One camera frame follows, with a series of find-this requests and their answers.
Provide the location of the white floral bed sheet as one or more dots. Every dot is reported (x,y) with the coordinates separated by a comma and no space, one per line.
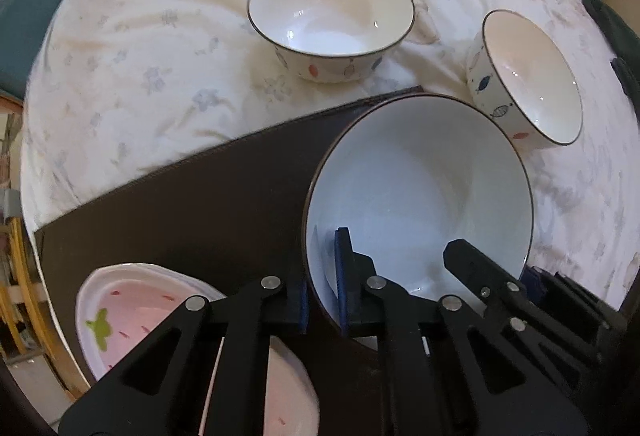
(150,40)

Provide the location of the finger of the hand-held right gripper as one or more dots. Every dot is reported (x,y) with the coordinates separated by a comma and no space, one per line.
(575,308)
(475,266)

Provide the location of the white fish-print bowl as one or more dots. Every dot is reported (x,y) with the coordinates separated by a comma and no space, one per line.
(530,75)
(415,196)
(325,15)

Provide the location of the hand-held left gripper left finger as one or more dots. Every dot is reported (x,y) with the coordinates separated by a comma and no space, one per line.
(287,313)

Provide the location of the black mat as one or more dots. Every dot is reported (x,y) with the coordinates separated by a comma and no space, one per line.
(200,216)

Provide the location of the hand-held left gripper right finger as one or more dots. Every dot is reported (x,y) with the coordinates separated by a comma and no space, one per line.
(342,281)

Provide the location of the dark green cloth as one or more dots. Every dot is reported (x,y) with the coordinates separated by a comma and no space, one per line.
(617,30)

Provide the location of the yellow wooden rack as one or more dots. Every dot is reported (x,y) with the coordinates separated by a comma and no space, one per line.
(17,296)

